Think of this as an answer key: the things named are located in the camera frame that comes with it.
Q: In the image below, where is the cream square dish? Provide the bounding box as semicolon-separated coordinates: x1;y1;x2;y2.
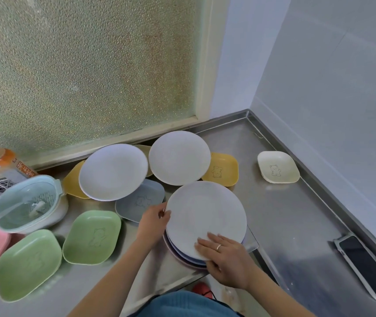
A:
257;151;301;184
133;144;154;178

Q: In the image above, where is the smartphone in white case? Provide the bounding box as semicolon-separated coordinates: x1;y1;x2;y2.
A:
333;233;376;303

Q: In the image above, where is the white large round plate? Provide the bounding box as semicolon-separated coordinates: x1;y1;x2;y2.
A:
165;181;248;261

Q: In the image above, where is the person's left forearm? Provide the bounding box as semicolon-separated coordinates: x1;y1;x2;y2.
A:
68;239;155;317

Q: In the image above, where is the pale lavender small round plate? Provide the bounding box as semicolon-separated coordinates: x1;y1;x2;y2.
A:
78;143;149;202

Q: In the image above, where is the person's left hand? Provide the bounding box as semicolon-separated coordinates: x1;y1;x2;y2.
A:
136;202;172;251

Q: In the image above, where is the blue round plate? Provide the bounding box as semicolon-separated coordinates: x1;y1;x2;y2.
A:
166;227;251;266

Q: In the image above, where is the frosted glass window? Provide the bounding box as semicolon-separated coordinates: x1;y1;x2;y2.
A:
0;0;232;169

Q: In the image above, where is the person's right hand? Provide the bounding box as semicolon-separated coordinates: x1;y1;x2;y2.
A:
194;232;253;291

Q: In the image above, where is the green square dish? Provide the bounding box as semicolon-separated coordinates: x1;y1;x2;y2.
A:
62;210;122;266
0;229;63;303

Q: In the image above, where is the yellow square dish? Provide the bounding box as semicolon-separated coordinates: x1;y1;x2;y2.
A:
201;152;240;188
62;160;91;199

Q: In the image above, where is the red clog shoe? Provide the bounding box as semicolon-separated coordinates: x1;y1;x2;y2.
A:
191;282;215;300

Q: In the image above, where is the small white plastic piece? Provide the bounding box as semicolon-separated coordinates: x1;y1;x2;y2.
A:
29;200;47;217

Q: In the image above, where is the blue knit top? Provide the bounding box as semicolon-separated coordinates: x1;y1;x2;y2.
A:
138;291;241;317

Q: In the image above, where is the orange drink bottle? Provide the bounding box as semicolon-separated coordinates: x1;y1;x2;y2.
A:
0;143;38;181

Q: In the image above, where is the mint green strainer bowl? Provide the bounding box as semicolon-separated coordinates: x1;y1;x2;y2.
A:
0;174;69;234

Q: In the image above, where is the cream square dish back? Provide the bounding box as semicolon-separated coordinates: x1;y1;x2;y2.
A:
133;144;154;178

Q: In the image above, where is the grey square dish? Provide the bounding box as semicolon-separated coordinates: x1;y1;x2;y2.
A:
115;178;166;224

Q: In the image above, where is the white small round plate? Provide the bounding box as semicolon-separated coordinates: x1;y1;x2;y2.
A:
148;130;212;187

